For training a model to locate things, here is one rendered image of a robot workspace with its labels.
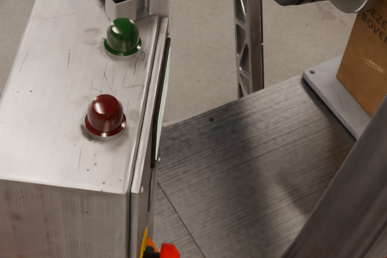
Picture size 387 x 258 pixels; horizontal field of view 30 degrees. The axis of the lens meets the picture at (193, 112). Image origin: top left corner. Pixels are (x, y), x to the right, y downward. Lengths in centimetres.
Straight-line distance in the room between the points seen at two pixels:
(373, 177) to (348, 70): 85
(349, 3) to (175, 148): 38
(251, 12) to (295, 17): 109
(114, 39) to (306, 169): 82
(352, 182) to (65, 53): 22
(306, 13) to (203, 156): 162
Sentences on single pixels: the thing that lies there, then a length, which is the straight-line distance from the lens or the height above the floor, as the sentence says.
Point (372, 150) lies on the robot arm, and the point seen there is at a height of 145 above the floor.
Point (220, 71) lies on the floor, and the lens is 253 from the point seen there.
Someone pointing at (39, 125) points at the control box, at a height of 148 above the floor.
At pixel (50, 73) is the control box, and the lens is 49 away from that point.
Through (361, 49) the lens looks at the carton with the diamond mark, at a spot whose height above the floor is 96.
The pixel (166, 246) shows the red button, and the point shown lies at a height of 134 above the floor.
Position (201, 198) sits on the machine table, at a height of 83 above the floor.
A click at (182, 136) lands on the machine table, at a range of 128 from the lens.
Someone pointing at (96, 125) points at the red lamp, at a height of 149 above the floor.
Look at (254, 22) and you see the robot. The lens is 171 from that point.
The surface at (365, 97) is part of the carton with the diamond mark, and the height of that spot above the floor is 88.
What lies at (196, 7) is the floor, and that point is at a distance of 276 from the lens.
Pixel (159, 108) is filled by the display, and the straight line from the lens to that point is 50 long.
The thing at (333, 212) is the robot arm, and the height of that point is 140.
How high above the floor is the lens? 184
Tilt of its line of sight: 50 degrees down
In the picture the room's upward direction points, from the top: 7 degrees clockwise
